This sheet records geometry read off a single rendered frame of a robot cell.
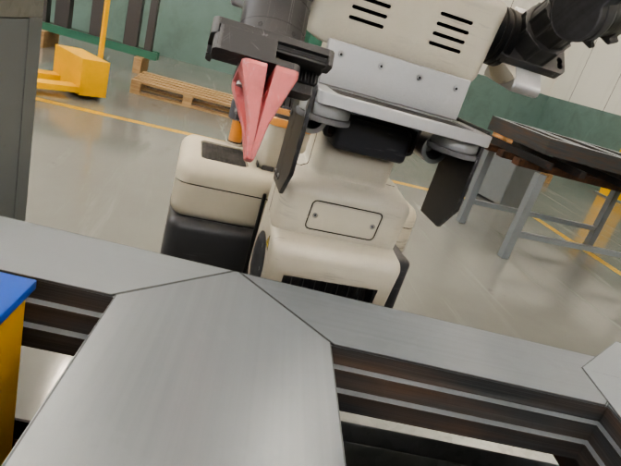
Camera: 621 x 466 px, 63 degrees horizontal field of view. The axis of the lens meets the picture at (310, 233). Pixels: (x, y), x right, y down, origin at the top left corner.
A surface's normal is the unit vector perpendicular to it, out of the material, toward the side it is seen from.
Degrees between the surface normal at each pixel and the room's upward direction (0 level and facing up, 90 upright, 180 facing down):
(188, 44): 90
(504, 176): 90
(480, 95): 90
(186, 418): 0
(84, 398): 0
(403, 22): 98
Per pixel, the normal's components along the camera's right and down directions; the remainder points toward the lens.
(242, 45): 0.28, -0.03
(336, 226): 0.15, 0.53
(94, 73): 0.70, 0.44
